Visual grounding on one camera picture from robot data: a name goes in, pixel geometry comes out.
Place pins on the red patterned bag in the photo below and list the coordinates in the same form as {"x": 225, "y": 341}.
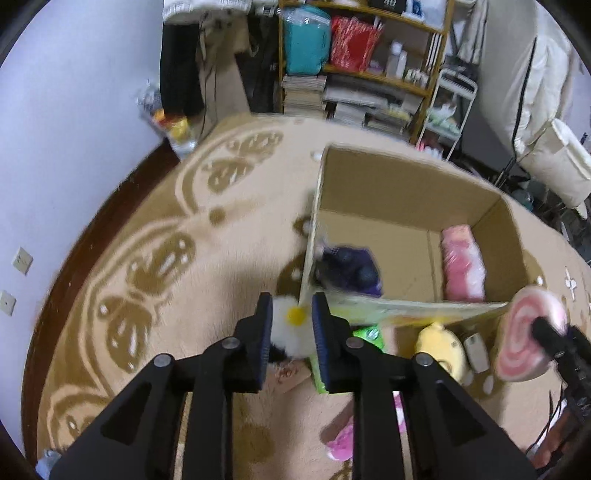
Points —
{"x": 353, "y": 44}

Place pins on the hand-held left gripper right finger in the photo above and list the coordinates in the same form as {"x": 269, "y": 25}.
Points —
{"x": 321, "y": 344}

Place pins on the stack of books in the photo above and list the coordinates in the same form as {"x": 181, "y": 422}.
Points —
{"x": 302, "y": 94}

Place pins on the black hanging pants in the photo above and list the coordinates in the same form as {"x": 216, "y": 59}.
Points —
{"x": 180, "y": 69}

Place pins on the teal bag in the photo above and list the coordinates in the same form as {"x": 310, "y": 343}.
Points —
{"x": 304, "y": 44}

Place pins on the white bottles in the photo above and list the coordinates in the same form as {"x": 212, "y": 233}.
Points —
{"x": 396, "y": 62}

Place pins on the pile of magazines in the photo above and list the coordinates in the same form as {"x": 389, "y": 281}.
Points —
{"x": 369, "y": 104}

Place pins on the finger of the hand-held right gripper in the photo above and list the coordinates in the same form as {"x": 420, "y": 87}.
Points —
{"x": 547, "y": 334}

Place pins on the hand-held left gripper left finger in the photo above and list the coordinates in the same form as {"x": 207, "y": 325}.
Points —
{"x": 264, "y": 344}

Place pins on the pink swirl roll plush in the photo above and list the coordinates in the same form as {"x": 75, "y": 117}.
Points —
{"x": 517, "y": 337}

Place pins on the cardboard box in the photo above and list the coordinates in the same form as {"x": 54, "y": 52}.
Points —
{"x": 392, "y": 203}

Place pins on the yellow round plush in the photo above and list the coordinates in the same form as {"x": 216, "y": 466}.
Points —
{"x": 438, "y": 350}

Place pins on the white fluffy plush yellow centre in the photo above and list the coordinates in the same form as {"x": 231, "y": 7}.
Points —
{"x": 288, "y": 332}

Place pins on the person's right forearm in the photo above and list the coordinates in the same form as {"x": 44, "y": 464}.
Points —
{"x": 556, "y": 441}

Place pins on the wooden shelf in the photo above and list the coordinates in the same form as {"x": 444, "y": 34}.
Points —
{"x": 415, "y": 50}

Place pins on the clear plastic bag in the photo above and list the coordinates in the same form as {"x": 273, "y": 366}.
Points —
{"x": 173, "y": 127}

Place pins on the white bedding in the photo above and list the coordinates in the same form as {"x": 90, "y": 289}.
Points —
{"x": 554, "y": 115}

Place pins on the pink fluffy plush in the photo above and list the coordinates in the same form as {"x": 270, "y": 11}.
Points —
{"x": 341, "y": 443}

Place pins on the beige patterned rug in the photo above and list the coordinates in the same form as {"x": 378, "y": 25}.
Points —
{"x": 207, "y": 258}

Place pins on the white wall socket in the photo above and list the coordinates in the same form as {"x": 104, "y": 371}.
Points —
{"x": 21, "y": 261}
{"x": 7, "y": 302}

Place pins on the dark purple plush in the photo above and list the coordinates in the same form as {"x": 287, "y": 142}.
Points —
{"x": 346, "y": 270}

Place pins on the pink block plush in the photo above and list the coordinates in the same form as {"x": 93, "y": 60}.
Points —
{"x": 461, "y": 265}

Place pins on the white metal cart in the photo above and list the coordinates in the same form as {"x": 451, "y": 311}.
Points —
{"x": 455, "y": 115}

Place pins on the small grey white box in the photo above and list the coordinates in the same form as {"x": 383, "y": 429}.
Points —
{"x": 476, "y": 353}

